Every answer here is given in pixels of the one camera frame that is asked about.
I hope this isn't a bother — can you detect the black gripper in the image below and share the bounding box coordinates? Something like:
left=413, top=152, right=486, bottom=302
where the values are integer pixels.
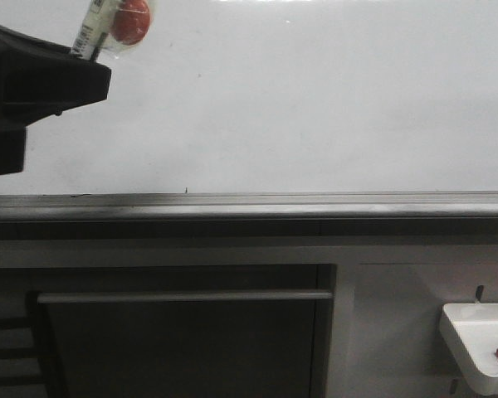
left=0, top=25, right=111, bottom=176

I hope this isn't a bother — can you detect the white black whiteboard marker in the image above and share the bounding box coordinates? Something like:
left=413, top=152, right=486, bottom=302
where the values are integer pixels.
left=71, top=0, right=119, bottom=62

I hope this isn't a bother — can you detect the red round magnet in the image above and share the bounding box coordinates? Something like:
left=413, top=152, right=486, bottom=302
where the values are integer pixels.
left=110, top=0, right=152, bottom=46

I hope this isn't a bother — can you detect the white whiteboard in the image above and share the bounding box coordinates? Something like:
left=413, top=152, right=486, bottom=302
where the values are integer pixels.
left=0, top=1, right=498, bottom=221

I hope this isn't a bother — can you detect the dark cabinet panel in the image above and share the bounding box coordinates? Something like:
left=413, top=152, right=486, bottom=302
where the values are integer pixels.
left=32, top=265, right=336, bottom=397

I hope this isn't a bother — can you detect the white left plastic tray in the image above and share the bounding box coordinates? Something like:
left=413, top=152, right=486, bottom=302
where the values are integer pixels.
left=439, top=303, right=498, bottom=396

